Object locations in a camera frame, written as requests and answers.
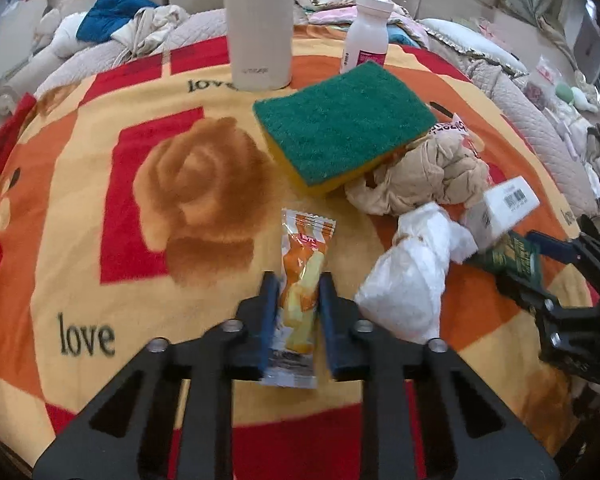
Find white pill bottle pink label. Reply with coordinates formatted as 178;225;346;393
339;0;393;75

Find blue folded blanket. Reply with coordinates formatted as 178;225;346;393
386;25;417;47

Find small white barcode box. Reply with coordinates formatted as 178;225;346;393
462;176;541;251

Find blue quilted jacket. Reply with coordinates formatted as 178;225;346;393
76;0;158;43

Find beige crumpled cloth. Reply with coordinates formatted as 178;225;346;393
345;135;491;217

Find orange snack packet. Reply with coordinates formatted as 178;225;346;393
260;208;337;390

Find dark green small box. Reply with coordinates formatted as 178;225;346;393
467;232;543;281

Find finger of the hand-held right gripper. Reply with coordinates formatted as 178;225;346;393
527;214;600;283
495;274;600;386

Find white satin pillow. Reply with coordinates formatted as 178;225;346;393
420;17;528;78

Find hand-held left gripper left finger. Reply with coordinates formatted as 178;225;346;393
32;271;281;480

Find beige quilted sofa cover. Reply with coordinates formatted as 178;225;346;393
430;25;600;211
35;7;231;101

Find pale green plush toy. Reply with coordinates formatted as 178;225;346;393
555;82;600;113

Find crumpled white tissue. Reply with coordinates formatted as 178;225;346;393
354;202;478;346

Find clear red printed wrapper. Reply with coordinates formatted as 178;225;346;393
427;102;487;161

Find beige crumpled clothing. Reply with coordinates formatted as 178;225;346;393
111;5;191;58

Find floral ruffled pillow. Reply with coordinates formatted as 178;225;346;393
295;0;416;18

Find white thermos bottle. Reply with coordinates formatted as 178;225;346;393
222;0;296;92

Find green yellow sponge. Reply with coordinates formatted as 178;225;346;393
253;60;438;196

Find pink floral folded blanket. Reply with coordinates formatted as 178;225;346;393
307;7;421;46

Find white plush cushion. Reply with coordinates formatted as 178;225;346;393
32;10;88;58

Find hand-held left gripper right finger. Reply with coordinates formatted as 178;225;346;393
318;271;561;480

